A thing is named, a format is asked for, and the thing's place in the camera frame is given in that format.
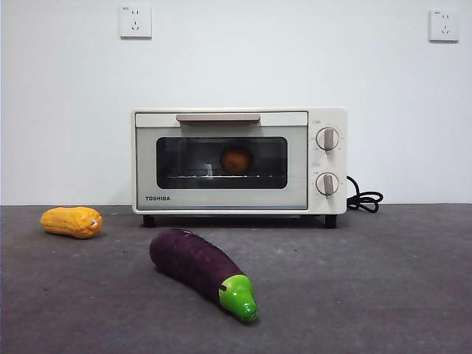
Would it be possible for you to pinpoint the brown potato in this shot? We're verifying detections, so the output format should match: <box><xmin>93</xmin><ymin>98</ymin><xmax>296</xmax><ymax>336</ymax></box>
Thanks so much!
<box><xmin>220</xmin><ymin>145</ymin><xmax>256</xmax><ymax>175</ymax></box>

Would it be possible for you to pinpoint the glass oven door with handle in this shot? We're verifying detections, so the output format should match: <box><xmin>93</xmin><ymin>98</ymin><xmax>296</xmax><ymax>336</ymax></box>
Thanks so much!
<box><xmin>134</xmin><ymin>111</ymin><xmax>309</xmax><ymax>212</ymax></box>

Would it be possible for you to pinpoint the cream Toshiba toaster oven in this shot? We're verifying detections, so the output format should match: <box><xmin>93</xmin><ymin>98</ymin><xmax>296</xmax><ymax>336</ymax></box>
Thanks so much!
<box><xmin>131</xmin><ymin>106</ymin><xmax>348</xmax><ymax>229</ymax></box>

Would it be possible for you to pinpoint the round timer knob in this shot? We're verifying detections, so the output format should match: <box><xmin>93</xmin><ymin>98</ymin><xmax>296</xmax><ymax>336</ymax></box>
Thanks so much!
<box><xmin>315</xmin><ymin>172</ymin><xmax>341</xmax><ymax>196</ymax></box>

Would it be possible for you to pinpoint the purple toy eggplant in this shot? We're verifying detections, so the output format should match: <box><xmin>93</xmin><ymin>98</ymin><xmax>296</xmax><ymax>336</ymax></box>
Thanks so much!
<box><xmin>148</xmin><ymin>227</ymin><xmax>259</xmax><ymax>326</ymax></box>

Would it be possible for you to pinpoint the round temperature knob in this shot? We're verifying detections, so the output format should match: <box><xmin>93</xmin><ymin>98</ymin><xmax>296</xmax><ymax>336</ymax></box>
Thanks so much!
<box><xmin>316</xmin><ymin>127</ymin><xmax>341</xmax><ymax>152</ymax></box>

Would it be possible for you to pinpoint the yellow toy corn cob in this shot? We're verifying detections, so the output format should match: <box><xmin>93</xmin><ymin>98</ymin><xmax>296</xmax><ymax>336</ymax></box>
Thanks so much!
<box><xmin>39</xmin><ymin>206</ymin><xmax>104</xmax><ymax>240</ymax></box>

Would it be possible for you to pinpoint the metal wire oven rack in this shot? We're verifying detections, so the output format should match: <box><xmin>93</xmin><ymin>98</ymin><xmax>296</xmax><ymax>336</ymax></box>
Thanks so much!
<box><xmin>162</xmin><ymin>173</ymin><xmax>284</xmax><ymax>181</ymax></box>

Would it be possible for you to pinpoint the black oven power cable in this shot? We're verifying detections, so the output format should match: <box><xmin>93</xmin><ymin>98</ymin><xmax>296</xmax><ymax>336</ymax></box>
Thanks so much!
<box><xmin>346</xmin><ymin>175</ymin><xmax>384</xmax><ymax>215</ymax></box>

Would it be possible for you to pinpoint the white wall socket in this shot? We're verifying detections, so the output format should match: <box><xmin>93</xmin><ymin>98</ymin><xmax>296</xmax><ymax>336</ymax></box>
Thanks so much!
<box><xmin>118</xmin><ymin>4</ymin><xmax>153</xmax><ymax>40</ymax></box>
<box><xmin>428</xmin><ymin>9</ymin><xmax>461</xmax><ymax>43</ymax></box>

